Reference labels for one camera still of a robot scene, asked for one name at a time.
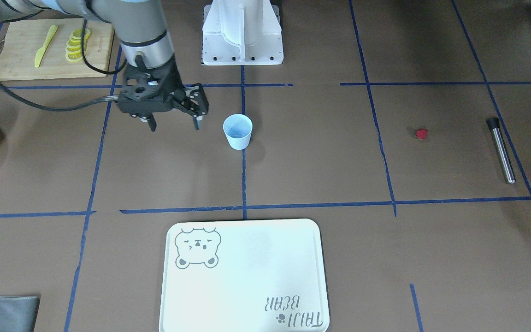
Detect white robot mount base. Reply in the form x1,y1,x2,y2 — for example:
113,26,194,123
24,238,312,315
201,0,284,66

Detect red strawberry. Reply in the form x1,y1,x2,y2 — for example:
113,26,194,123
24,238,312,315
414,128,429,140

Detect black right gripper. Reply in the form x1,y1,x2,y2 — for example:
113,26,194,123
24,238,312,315
117,59,209,132

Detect wooden cutting board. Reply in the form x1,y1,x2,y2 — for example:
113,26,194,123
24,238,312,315
0,18,118,81

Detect lemon slices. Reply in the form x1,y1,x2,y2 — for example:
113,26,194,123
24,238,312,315
65,28,91,63

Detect yellow plastic knife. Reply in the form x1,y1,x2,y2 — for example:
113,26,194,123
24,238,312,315
34,25,58,68

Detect folded grey cloth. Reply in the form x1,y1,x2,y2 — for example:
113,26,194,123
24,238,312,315
0,296,40,332

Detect steel muddler black tip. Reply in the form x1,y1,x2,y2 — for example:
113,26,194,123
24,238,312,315
485,117,516,184

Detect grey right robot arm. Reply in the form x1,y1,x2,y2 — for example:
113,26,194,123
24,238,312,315
0,0,209,131

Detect light blue plastic cup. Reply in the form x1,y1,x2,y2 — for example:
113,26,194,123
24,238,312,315
223,114,253,150

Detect cream bear serving tray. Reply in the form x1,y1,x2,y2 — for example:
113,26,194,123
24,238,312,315
159,218,330,332

